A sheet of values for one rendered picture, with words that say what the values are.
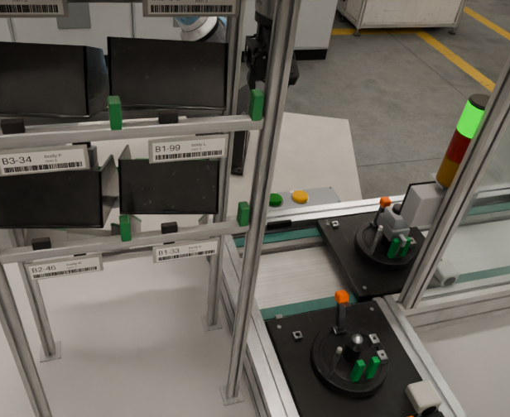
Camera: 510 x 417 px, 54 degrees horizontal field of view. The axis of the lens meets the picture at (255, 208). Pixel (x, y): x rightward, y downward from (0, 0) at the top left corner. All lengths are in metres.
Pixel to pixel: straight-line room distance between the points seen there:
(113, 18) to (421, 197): 3.24
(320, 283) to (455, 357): 0.33
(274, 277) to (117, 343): 0.36
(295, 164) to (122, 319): 0.75
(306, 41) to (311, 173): 2.86
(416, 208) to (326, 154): 0.77
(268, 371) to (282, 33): 0.62
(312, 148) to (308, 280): 0.63
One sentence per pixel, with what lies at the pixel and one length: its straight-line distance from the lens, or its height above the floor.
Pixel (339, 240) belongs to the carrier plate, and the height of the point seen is 0.97.
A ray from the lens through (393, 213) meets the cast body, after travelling 1.11.
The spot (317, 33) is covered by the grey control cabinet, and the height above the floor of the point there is 0.24.
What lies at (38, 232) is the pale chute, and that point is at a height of 1.16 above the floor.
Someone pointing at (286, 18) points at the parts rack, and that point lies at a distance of 0.52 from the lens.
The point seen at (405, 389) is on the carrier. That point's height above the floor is 0.97.
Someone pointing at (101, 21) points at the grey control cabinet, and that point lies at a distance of 3.90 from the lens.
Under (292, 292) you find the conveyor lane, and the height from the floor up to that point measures 0.92.
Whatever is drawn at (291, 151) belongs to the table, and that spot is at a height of 0.86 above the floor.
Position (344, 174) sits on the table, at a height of 0.86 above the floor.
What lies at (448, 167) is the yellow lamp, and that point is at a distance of 0.90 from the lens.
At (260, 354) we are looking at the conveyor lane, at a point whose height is 0.96.
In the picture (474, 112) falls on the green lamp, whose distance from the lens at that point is 0.85.
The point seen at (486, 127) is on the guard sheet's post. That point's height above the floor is 1.39.
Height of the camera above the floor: 1.76
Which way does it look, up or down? 40 degrees down
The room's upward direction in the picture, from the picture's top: 8 degrees clockwise
